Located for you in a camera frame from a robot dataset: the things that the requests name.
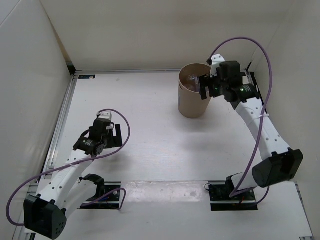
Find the brown cylindrical bin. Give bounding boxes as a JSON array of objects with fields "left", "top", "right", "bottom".
[{"left": 178, "top": 63, "right": 211, "bottom": 119}]

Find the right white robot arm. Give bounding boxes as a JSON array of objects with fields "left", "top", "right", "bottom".
[{"left": 198, "top": 55, "right": 304, "bottom": 200}]

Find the clear plastic bottle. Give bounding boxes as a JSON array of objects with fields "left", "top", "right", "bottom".
[{"left": 185, "top": 74, "right": 199, "bottom": 85}]

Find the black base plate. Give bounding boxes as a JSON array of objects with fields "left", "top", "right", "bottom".
[
  {"left": 79, "top": 182, "right": 122, "bottom": 210},
  {"left": 204, "top": 182, "right": 258, "bottom": 212}
]

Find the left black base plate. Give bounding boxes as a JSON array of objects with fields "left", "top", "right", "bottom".
[{"left": 79, "top": 182, "right": 122, "bottom": 210}]

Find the dark blue corner label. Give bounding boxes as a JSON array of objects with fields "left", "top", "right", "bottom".
[{"left": 78, "top": 74, "right": 96, "bottom": 80}]

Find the blue label plastic bottle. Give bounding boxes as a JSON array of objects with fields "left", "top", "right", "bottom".
[{"left": 184, "top": 81, "right": 200, "bottom": 93}]

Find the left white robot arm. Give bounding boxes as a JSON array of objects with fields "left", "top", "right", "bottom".
[{"left": 23, "top": 117, "right": 123, "bottom": 240}]

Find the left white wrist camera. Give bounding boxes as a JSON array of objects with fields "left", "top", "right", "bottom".
[{"left": 96, "top": 111, "right": 112, "bottom": 123}]

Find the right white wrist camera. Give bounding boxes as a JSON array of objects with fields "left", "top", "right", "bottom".
[{"left": 206, "top": 54, "right": 225, "bottom": 78}]

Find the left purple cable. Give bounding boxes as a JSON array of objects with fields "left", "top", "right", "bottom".
[{"left": 5, "top": 108, "right": 132, "bottom": 227}]

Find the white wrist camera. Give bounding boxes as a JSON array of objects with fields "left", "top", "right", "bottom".
[
  {"left": 206, "top": 54, "right": 225, "bottom": 78},
  {"left": 96, "top": 111, "right": 112, "bottom": 123}
]

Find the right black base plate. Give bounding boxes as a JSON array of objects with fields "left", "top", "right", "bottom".
[{"left": 204, "top": 182, "right": 258, "bottom": 212}]

